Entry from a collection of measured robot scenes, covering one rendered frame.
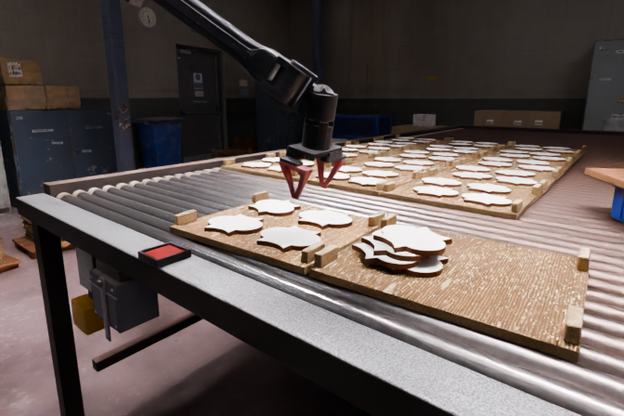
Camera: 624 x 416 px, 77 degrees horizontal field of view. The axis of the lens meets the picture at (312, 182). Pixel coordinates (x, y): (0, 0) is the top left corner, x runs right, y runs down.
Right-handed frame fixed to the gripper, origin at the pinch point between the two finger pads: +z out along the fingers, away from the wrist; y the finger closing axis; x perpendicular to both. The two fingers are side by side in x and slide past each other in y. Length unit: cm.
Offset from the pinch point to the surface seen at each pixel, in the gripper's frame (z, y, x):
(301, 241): 10.9, 2.2, 1.1
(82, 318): 48, 24, -50
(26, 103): 83, -112, -477
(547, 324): 3.4, 5.1, 45.4
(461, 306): 5.4, 7.3, 34.6
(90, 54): 32, -213, -534
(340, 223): 11.6, -13.1, 1.0
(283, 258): 11.5, 9.2, 2.3
